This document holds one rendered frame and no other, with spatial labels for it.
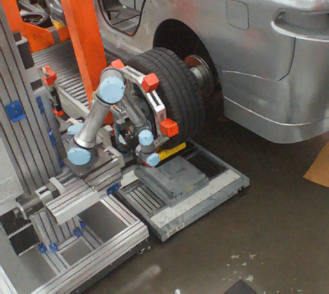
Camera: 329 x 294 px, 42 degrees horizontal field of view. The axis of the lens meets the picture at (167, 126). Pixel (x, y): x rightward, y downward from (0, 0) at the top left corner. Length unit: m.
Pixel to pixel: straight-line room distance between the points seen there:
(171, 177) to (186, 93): 0.80
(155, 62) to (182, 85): 0.22
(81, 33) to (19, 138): 0.93
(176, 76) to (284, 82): 0.67
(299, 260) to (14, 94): 1.97
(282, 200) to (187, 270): 0.90
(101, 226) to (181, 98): 1.03
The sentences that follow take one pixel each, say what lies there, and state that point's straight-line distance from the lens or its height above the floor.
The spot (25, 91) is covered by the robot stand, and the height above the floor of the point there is 1.30.
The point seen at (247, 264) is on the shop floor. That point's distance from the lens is 2.90.
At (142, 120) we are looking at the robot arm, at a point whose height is 1.03.
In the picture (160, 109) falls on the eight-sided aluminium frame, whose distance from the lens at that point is 2.56.
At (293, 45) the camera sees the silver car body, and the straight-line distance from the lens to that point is 2.20.
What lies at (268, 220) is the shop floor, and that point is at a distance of 3.14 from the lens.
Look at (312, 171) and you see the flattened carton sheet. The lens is 3.53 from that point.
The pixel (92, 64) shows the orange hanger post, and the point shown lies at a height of 1.04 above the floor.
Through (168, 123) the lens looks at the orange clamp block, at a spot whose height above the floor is 0.88.
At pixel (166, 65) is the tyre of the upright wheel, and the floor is 1.15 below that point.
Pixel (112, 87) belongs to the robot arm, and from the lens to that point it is 2.06.
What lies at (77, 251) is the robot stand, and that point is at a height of 0.21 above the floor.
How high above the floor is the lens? 2.30
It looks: 34 degrees down
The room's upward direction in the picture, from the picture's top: 9 degrees counter-clockwise
